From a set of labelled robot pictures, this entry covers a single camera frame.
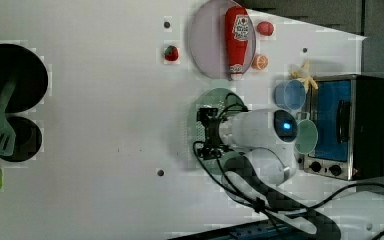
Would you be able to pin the small black pot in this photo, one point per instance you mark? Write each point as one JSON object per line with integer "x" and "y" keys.
{"x": 28, "y": 139}

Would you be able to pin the black toaster oven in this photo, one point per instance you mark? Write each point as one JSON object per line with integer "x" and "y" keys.
{"x": 348, "y": 111}

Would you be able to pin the blue cup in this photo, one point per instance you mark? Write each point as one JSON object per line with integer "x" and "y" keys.
{"x": 290, "y": 95}

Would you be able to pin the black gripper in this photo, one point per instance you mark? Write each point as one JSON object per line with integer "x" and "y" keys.
{"x": 212, "y": 147}

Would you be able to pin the green mug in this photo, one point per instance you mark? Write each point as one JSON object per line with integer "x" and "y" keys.
{"x": 307, "y": 136}

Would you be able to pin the red strawberry toy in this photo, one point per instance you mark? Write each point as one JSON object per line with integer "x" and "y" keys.
{"x": 171, "y": 53}

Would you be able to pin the grey round plate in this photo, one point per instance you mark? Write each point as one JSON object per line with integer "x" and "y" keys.
{"x": 207, "y": 40}

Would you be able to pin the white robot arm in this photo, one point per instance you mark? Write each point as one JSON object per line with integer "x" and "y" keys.
{"x": 243, "y": 144}

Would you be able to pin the red ketchup bottle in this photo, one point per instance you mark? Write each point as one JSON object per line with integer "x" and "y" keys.
{"x": 236, "y": 38}

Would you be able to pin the red green toy apple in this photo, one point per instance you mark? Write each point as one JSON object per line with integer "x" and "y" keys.
{"x": 265, "y": 28}

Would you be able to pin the orange slice toy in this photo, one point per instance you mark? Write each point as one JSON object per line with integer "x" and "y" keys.
{"x": 260, "y": 62}

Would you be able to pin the peeled banana toy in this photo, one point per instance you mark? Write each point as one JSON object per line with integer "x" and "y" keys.
{"x": 303, "y": 75}

